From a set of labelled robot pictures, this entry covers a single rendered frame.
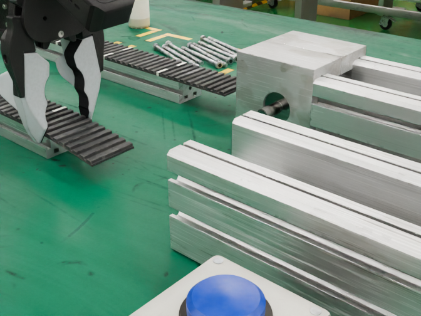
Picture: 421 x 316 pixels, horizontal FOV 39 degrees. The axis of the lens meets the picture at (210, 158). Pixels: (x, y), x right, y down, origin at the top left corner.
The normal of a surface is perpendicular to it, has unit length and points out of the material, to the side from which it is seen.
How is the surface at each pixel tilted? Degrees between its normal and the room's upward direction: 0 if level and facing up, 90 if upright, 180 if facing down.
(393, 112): 90
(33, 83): 90
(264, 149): 90
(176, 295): 0
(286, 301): 0
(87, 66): 90
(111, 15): 117
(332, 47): 0
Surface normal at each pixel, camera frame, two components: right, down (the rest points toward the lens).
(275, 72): -0.65, 0.35
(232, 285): 0.02, -0.91
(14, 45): 0.76, 0.29
